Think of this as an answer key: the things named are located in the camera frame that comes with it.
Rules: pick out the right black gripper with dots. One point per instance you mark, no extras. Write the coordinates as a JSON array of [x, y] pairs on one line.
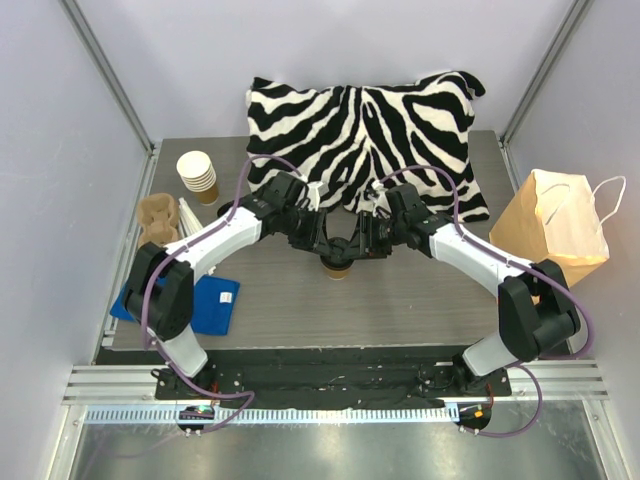
[[367, 234]]

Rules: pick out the stack of paper cups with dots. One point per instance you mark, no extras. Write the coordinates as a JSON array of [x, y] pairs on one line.
[[197, 173]]

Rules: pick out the aluminium frame rail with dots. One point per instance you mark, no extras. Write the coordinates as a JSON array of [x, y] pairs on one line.
[[119, 384]]

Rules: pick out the zebra print pillow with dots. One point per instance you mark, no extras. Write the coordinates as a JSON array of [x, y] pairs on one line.
[[349, 136]]

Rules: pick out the black plastic cup lid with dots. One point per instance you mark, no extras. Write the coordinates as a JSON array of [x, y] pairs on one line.
[[336, 260]]

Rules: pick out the cardboard cup carrier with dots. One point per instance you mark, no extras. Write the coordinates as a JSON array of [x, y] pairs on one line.
[[158, 217]]

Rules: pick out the brown paper coffee cup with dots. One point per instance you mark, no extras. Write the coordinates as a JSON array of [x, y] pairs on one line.
[[337, 273]]

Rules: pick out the blue folded cloth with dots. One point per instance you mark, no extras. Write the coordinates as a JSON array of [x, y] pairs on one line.
[[208, 305]]

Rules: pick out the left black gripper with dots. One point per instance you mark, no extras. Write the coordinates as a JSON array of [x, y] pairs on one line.
[[310, 230]]

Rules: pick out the brown paper takeout bag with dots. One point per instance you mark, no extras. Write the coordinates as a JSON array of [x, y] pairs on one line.
[[553, 216]]

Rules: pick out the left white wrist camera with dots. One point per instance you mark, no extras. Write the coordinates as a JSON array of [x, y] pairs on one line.
[[313, 195]]

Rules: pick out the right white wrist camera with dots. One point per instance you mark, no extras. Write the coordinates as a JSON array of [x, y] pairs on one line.
[[378, 198]]

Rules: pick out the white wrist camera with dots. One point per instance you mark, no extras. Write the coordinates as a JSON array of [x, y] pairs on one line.
[[313, 195], [378, 198]]

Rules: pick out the white paper straws bundle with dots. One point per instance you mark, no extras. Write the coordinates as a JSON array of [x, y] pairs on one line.
[[189, 224]]

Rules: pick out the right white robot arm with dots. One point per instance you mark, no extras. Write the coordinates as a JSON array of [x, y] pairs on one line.
[[535, 312]]

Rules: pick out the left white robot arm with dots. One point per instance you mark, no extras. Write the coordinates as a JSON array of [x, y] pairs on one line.
[[159, 292]]

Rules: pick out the white slotted cable duct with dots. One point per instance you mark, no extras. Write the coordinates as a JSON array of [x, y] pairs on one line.
[[183, 414]]

